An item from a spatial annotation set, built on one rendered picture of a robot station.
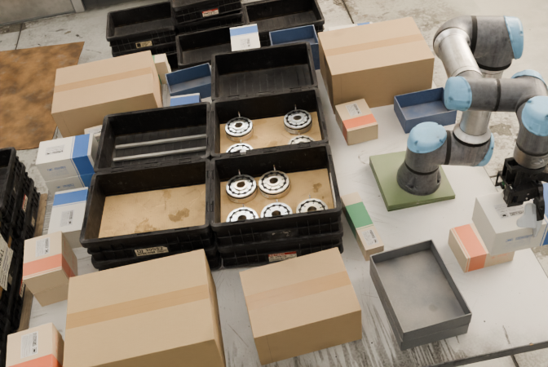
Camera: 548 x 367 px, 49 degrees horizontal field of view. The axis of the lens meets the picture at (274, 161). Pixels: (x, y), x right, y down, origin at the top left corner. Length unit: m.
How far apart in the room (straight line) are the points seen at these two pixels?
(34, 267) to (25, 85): 2.51
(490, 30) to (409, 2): 2.75
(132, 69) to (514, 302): 1.66
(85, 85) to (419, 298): 1.54
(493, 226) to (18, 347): 1.25
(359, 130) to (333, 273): 0.71
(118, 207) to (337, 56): 1.02
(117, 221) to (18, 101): 2.32
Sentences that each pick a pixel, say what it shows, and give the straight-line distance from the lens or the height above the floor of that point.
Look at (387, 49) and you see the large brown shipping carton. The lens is 2.45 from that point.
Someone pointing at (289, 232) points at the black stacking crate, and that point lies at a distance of 1.86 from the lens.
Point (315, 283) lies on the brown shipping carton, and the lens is 1.74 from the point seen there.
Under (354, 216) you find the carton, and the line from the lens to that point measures 2.01.
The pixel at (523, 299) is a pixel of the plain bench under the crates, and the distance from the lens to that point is 1.96.
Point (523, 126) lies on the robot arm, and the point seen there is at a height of 1.42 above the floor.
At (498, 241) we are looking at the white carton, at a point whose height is 1.10.
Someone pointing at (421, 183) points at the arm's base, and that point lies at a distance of 2.09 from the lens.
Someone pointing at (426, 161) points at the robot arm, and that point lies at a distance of 2.02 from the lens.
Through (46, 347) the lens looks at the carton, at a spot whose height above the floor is 0.92.
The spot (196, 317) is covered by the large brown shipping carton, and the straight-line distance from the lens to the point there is 1.69.
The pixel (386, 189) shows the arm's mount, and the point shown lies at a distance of 2.12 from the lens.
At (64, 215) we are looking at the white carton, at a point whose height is 0.79.
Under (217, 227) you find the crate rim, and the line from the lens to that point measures 1.82.
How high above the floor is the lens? 2.31
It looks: 45 degrees down
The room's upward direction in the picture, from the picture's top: 9 degrees counter-clockwise
